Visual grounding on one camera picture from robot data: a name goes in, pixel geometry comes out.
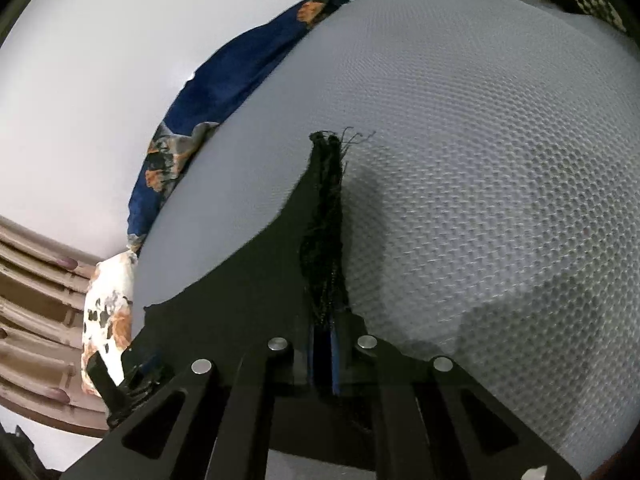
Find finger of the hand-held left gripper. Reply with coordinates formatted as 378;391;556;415
85;346;172;428

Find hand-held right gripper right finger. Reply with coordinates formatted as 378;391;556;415
327;312;583;480

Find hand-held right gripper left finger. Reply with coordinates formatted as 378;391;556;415
62;317;326;480

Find black pants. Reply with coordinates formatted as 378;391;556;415
120;130;381;433

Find white floral pillow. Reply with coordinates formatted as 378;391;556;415
81;250;139;398

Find beige patterned curtain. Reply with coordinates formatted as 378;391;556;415
0;215;113;433

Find grey mesh bed mat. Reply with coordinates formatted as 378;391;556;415
132;0;640;480

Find navy floral blanket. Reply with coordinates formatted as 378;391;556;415
126;0;366;253

